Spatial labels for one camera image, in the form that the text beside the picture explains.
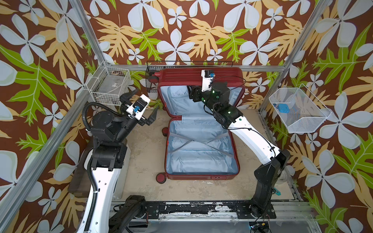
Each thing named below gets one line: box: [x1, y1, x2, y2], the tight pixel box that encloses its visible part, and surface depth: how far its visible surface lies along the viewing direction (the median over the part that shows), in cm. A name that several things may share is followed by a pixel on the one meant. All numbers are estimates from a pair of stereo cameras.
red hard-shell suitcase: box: [151, 67, 246, 184], surface depth 90 cm
